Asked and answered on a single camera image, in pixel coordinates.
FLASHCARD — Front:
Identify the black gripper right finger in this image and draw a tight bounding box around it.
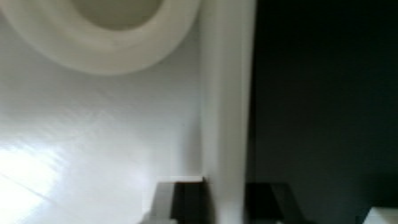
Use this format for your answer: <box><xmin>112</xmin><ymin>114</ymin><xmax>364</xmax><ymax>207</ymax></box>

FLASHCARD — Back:
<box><xmin>245</xmin><ymin>182</ymin><xmax>311</xmax><ymax>224</ymax></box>

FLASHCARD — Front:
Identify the white square tabletop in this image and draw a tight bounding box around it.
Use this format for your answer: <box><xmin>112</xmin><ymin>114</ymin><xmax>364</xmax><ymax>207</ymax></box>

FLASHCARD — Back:
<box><xmin>0</xmin><ymin>0</ymin><xmax>255</xmax><ymax>224</ymax></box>

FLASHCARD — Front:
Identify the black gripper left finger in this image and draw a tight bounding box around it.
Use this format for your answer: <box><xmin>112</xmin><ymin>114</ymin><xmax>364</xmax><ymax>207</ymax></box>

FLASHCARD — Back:
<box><xmin>151</xmin><ymin>182</ymin><xmax>207</xmax><ymax>224</ymax></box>

